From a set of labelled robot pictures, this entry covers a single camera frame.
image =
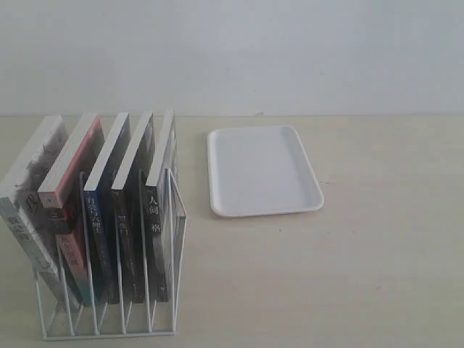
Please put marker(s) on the black grey spine book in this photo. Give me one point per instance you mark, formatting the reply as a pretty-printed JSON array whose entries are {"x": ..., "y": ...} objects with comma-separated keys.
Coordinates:
[{"x": 164, "y": 159}]

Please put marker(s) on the dark blue moon book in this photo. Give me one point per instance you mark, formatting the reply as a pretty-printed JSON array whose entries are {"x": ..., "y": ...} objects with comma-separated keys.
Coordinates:
[{"x": 99, "y": 204}]

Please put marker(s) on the dark brown spine book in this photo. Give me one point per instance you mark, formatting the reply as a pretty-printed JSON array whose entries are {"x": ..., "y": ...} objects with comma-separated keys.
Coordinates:
[{"x": 125, "y": 193}]

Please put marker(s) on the red pink spine book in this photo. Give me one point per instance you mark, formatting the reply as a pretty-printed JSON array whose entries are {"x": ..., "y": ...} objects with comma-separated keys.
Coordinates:
[{"x": 60, "y": 196}]

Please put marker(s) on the grey marbled white book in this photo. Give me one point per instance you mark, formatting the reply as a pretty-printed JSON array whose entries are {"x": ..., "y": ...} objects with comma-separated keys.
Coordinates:
[{"x": 22, "y": 210}]

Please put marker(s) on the white plastic tray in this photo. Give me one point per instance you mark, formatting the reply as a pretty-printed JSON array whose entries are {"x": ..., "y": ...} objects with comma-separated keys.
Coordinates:
[{"x": 260, "y": 170}]

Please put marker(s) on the white wire book rack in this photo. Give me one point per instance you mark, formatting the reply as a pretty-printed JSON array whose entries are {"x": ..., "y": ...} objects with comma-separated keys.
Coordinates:
[{"x": 126, "y": 319}]

